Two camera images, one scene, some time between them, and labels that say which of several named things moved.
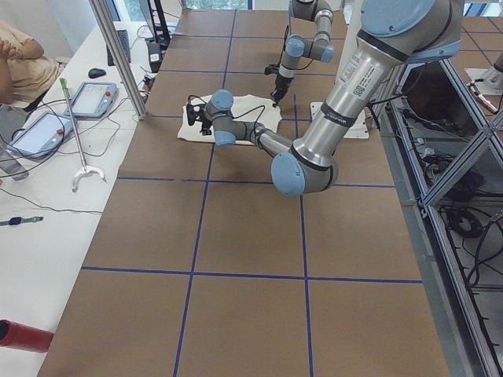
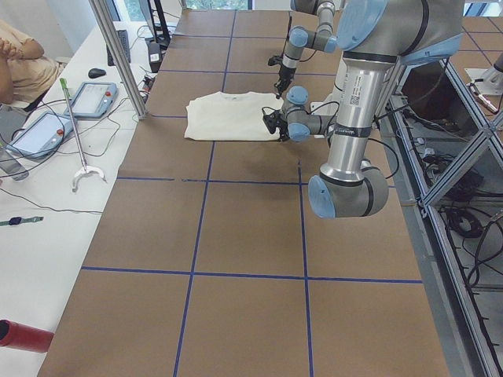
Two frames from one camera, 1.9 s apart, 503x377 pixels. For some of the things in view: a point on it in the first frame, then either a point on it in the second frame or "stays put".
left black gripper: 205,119 to 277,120
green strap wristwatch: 18,220 stays put
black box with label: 155,56 stays put
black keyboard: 124,40 stays put
